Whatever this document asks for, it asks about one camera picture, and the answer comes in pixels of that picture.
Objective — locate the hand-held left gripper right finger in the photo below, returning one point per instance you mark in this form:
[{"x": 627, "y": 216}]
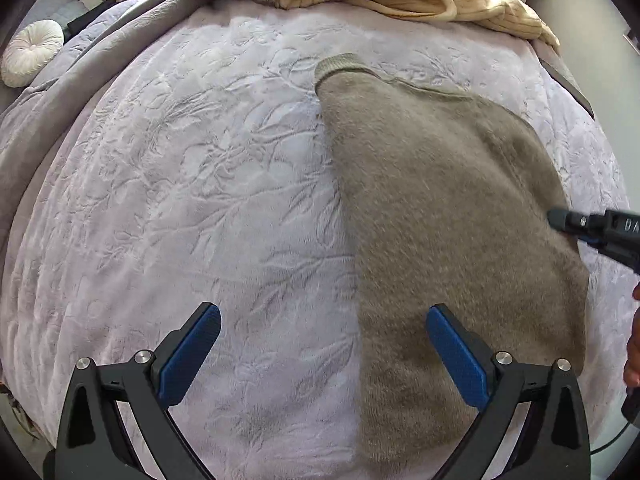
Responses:
[{"x": 460, "y": 355}]

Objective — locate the round white cushion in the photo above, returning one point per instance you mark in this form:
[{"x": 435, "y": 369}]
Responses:
[{"x": 32, "y": 52}]

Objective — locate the grey quilted blanket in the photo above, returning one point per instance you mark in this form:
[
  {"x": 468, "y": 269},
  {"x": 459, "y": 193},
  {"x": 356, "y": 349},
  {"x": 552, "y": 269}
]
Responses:
[{"x": 75, "y": 75}]

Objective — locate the taupe knit sweater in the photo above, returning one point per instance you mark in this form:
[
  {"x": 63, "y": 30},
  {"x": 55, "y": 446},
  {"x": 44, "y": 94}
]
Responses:
[{"x": 440, "y": 200}]

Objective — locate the person's right hand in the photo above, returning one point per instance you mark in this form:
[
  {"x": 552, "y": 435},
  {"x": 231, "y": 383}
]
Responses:
[{"x": 633, "y": 345}]

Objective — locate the dark grey bed edge strip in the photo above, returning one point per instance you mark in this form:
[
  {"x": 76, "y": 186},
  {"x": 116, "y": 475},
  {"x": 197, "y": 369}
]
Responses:
[{"x": 570, "y": 87}]

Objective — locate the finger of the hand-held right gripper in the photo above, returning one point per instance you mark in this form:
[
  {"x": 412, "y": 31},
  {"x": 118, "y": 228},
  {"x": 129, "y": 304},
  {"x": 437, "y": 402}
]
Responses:
[{"x": 572, "y": 222}]

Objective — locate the grey-blue padded seat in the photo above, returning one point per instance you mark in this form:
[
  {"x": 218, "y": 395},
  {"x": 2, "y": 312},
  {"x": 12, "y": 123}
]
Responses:
[{"x": 60, "y": 7}]

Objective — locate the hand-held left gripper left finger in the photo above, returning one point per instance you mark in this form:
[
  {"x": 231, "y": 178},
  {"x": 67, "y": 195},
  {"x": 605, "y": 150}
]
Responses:
[{"x": 187, "y": 355}]

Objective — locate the lilac embossed bed blanket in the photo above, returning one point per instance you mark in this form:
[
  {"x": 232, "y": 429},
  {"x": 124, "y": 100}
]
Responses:
[{"x": 190, "y": 185}]

